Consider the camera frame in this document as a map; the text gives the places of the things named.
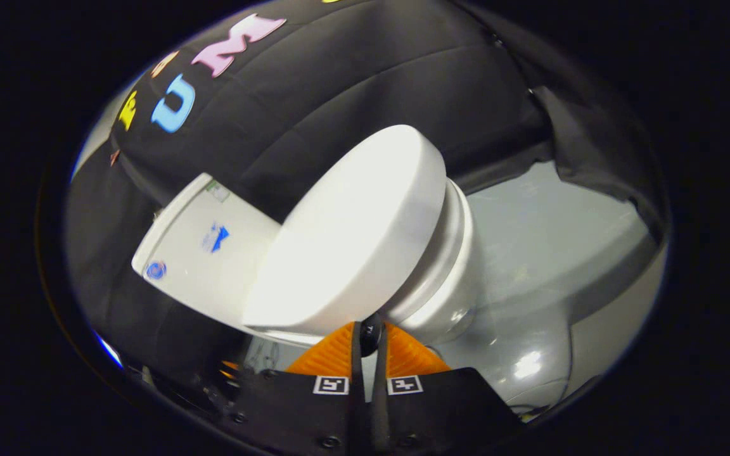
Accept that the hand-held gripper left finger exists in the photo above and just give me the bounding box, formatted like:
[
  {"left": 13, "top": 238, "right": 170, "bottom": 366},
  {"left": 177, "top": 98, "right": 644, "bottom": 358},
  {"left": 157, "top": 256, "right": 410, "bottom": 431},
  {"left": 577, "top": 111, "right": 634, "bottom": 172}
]
[{"left": 222, "top": 321, "right": 369, "bottom": 456}]

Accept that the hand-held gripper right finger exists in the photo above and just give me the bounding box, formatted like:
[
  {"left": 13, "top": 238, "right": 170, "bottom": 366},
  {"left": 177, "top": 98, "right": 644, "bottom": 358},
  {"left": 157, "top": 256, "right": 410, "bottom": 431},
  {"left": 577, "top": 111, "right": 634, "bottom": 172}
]
[{"left": 370, "top": 321, "right": 524, "bottom": 456}]

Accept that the black ball lid handle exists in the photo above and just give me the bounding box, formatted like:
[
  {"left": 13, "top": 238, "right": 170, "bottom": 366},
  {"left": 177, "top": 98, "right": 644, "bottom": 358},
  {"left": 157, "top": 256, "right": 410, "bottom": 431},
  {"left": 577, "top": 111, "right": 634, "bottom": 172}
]
[{"left": 359, "top": 313, "right": 383, "bottom": 357}]

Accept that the white toilet lid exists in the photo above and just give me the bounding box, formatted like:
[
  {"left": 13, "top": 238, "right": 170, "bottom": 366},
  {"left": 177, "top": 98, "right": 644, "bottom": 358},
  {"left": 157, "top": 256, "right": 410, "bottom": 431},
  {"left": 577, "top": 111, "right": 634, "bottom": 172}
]
[{"left": 242, "top": 124, "right": 447, "bottom": 337}]

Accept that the white toilet seat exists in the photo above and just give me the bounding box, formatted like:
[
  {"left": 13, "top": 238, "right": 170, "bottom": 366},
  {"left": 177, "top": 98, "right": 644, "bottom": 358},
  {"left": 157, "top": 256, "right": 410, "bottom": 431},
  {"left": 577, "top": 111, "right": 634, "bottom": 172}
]
[{"left": 381, "top": 179, "right": 471, "bottom": 317}]

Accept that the white ceramic toilet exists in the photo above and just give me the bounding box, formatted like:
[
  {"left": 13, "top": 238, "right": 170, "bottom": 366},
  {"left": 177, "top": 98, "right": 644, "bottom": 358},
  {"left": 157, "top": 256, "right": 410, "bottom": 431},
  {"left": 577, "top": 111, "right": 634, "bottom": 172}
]
[{"left": 132, "top": 173, "right": 572, "bottom": 415}]

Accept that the black backdrop cloth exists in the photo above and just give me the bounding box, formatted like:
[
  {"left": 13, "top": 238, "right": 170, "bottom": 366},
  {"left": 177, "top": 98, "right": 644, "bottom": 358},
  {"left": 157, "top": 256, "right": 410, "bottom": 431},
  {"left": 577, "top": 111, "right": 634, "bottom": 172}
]
[{"left": 64, "top": 0, "right": 670, "bottom": 393}]

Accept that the thin black cable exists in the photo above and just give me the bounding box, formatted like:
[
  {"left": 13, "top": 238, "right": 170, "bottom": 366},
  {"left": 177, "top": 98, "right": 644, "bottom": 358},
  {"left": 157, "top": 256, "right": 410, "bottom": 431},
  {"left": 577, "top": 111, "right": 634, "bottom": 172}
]
[{"left": 248, "top": 339, "right": 299, "bottom": 371}]

